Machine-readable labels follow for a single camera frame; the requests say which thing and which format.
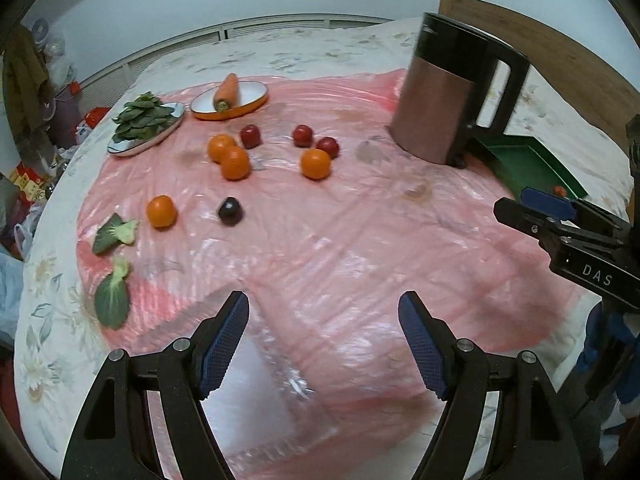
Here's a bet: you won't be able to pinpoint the pink plastic sheet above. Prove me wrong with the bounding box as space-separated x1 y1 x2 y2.
75 67 601 467

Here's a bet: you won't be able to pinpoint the yellow and red boxes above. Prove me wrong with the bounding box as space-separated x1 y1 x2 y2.
10 162 46 201

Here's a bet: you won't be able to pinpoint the white oval plate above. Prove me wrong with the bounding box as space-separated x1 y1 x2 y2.
107 102 185 158

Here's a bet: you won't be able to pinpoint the carrot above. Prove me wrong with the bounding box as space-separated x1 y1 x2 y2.
213 73 240 112

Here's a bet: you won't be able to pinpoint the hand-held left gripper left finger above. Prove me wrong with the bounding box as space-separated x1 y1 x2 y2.
61 290 251 480

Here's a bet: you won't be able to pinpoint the pile of green leaves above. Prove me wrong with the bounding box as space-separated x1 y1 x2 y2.
112 92 178 142

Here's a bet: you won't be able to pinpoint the floral bed cover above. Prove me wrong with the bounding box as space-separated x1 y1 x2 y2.
12 15 636 480

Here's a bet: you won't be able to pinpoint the orange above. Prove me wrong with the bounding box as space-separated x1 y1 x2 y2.
220 146 251 181
146 195 178 229
300 148 332 181
207 133 237 163

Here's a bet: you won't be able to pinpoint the white plastic bag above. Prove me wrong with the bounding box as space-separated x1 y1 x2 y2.
15 207 46 261

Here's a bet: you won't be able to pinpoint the wooden headboard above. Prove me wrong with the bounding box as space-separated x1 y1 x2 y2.
439 0 636 136

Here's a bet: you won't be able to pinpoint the red plastic bag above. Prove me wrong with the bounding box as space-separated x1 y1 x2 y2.
80 107 111 131

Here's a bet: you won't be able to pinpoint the green tray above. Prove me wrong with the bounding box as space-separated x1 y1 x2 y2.
467 127 588 201

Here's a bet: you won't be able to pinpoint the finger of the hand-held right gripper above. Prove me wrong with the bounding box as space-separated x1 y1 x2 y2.
494 198 561 246
520 186 628 236

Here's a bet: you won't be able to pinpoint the light blue plastic bag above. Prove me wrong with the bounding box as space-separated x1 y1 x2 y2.
0 252 26 341

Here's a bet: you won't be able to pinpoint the dark purple plum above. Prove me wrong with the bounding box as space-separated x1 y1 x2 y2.
217 196 245 224

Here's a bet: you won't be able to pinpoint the copper and black kettle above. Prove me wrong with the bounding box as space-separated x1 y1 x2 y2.
389 11 531 168

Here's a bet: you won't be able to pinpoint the olive jacket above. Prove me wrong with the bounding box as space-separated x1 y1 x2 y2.
2 25 51 121

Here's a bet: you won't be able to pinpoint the bok choy piece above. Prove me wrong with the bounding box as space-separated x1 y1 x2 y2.
92 213 141 255
94 255 132 331

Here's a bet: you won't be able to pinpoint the orange oval bowl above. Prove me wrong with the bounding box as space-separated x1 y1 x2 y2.
190 80 269 121

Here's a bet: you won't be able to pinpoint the purple grey bin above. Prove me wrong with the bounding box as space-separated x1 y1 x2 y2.
50 85 83 136

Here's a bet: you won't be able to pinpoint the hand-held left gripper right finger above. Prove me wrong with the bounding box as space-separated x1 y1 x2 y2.
398 291 583 480

